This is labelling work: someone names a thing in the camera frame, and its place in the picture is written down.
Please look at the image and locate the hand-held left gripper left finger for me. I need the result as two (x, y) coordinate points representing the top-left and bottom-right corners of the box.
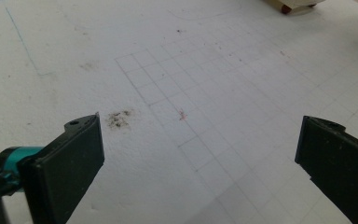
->
(0, 112), (105, 224)

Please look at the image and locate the cream object with brown foot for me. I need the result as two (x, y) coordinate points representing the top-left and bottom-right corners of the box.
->
(264, 0), (326, 15)

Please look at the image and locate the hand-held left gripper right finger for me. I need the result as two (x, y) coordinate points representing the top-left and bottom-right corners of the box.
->
(294, 115), (358, 224)

